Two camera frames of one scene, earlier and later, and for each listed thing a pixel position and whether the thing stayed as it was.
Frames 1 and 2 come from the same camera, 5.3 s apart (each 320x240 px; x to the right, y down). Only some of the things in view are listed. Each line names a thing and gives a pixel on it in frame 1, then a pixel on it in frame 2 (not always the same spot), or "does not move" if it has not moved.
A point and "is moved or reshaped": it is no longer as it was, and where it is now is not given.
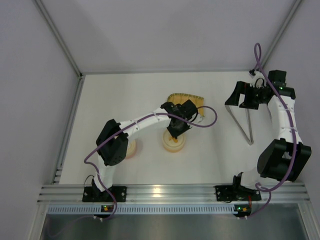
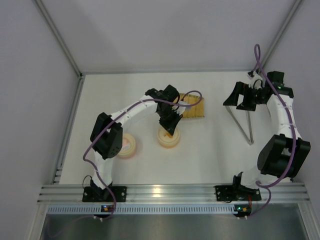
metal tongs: [251, 140] does not move
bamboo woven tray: [180, 98] does not move
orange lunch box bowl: [174, 150] → [168, 141]
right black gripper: [244, 97] does not move
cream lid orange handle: [170, 143] is moved or reshaped
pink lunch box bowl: [131, 148] does not move
